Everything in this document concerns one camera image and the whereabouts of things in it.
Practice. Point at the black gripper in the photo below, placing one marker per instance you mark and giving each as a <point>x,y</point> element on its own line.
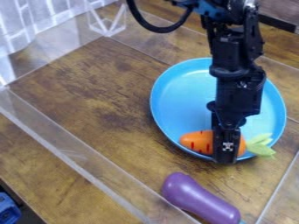
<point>237,100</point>

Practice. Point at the orange toy carrot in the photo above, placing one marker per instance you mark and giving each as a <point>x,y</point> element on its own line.
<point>199,141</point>

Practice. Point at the blue round tray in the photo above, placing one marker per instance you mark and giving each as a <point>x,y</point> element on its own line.
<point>183,90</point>

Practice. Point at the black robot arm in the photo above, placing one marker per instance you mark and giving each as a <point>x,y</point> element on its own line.
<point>229,21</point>

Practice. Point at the purple toy eggplant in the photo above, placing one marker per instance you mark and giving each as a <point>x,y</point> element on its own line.
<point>187,195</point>

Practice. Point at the blue object at corner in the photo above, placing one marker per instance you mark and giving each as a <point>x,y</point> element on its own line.
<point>9,211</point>

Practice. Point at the white mesh curtain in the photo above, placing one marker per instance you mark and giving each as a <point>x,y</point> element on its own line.
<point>26,17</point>

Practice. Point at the clear acrylic enclosure wall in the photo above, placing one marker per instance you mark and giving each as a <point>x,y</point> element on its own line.
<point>82,154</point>

